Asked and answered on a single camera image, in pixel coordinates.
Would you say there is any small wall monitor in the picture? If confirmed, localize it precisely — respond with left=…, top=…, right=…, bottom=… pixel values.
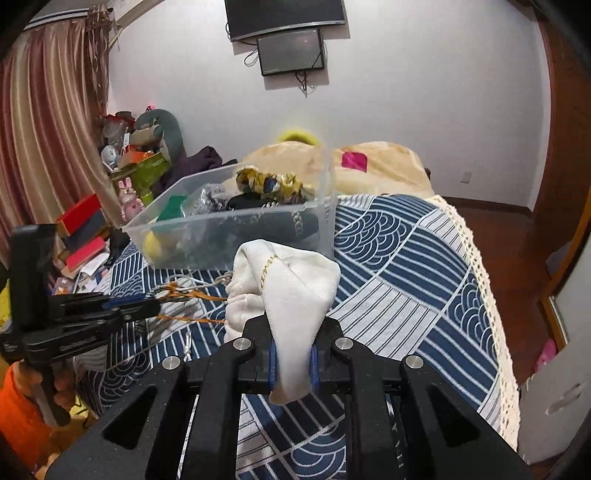
left=256, top=28, right=325, bottom=77

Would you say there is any wall mounted black television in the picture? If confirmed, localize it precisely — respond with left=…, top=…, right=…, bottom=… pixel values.
left=224, top=0, right=346, bottom=41

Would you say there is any red book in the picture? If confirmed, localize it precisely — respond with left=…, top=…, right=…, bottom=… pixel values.
left=66, top=237, right=106, bottom=271

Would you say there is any wall power socket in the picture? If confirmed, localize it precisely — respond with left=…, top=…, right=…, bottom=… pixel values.
left=461, top=171, right=472, bottom=184

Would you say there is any beige patchwork fleece blanket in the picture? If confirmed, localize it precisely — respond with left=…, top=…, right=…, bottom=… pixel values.
left=242, top=141, right=435, bottom=199

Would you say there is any green cardboard box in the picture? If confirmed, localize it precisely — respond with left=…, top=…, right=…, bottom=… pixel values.
left=110, top=153, right=171, bottom=206

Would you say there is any white cloth pouch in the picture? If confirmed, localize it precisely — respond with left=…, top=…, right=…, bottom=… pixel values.
left=224, top=239, right=341, bottom=405

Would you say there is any grey item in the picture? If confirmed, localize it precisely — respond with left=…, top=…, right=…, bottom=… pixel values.
left=180, top=184, right=232, bottom=217

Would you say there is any clear plastic storage bin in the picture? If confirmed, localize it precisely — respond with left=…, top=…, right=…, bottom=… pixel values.
left=123, top=142, right=337, bottom=270

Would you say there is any yellow fuzzy cushion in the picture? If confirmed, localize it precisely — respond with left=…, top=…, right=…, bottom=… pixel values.
left=279, top=129, right=321, bottom=147

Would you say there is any yellow felt ball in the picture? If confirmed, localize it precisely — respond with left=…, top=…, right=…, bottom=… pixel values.
left=142, top=230, right=177, bottom=264

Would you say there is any wooden wardrobe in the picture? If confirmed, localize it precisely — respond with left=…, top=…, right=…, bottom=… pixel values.
left=533, top=10, right=590, bottom=276

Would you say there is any grey green neck pillow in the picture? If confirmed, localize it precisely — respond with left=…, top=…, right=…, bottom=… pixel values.
left=135, top=108, right=185, bottom=163

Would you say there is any yellow patterned scrunchie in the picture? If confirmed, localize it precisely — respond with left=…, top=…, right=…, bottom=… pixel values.
left=235, top=166, right=315, bottom=204

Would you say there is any orange string cord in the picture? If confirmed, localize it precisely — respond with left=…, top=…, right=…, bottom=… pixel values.
left=151, top=271, right=235, bottom=326

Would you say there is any black lace garment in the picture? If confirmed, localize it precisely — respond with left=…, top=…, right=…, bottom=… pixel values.
left=195, top=193, right=320, bottom=269

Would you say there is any dark purple clothing pile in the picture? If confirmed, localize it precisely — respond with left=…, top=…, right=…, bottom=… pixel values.
left=160, top=146, right=238, bottom=189

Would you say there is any red box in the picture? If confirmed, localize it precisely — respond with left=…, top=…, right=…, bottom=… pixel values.
left=56, top=193, right=101, bottom=237

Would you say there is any striped brown curtain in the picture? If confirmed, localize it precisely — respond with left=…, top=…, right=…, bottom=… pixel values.
left=1, top=5, right=120, bottom=265

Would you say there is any person's left hand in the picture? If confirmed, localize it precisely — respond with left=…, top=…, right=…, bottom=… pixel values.
left=11, top=359, right=80, bottom=411

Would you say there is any pink rabbit toy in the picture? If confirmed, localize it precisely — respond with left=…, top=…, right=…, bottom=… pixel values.
left=118, top=177, right=144, bottom=224

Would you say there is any green yellow sponge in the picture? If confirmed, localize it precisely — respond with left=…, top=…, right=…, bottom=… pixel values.
left=152, top=195, right=187, bottom=238

